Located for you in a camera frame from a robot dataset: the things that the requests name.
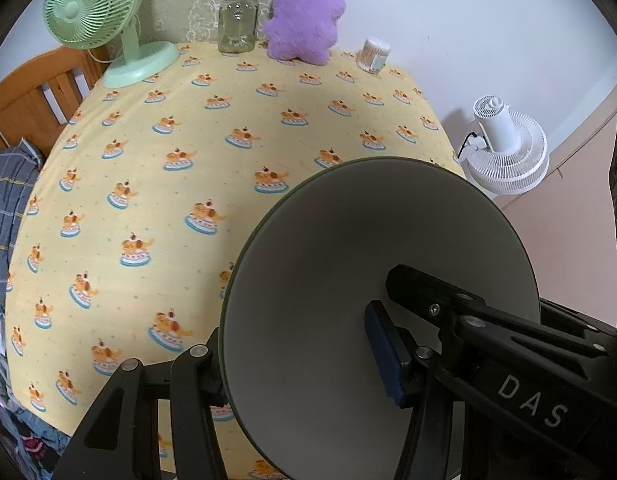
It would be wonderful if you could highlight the green patterned board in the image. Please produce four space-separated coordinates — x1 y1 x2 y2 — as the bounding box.
138 0 359 46

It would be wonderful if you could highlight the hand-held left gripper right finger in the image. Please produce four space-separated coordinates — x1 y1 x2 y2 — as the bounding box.
365 300 459 480

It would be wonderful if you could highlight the beige floral ceramic bowl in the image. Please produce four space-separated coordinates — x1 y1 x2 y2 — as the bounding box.
221 156 543 480

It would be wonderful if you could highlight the purple plush toy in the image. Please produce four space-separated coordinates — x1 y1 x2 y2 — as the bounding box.
261 0 347 66

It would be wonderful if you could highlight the white desk fan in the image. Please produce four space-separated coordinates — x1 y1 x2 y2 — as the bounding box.
456 94 549 196

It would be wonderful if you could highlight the wooden headboard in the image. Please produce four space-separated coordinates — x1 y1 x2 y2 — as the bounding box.
0 47 109 151

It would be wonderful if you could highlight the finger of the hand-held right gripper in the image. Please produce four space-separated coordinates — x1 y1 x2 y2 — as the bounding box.
539 297 617 356
386 264 489 331

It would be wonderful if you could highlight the beige door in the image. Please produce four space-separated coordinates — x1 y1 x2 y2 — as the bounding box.
493 75 617 331

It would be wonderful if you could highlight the empty glass jar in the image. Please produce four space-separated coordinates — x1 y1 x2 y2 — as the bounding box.
218 0 260 54

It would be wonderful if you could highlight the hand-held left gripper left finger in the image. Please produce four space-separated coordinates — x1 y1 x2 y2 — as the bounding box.
51 327 229 480

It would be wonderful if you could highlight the grey plaid pillow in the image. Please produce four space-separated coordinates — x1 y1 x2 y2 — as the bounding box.
0 140 44 301

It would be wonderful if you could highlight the cotton swab container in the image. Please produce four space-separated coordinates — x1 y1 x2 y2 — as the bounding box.
357 36 392 73

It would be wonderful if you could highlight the dark clothes pile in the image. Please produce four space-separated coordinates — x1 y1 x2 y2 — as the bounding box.
0 310 72 480

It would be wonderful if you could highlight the black fan cable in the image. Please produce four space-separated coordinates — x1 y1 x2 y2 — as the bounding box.
456 132 483 161

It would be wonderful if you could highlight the green desk fan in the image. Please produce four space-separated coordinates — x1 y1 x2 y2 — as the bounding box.
43 0 180 88

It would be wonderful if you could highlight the yellow printed tablecloth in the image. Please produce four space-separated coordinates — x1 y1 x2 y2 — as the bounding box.
6 40 469 480

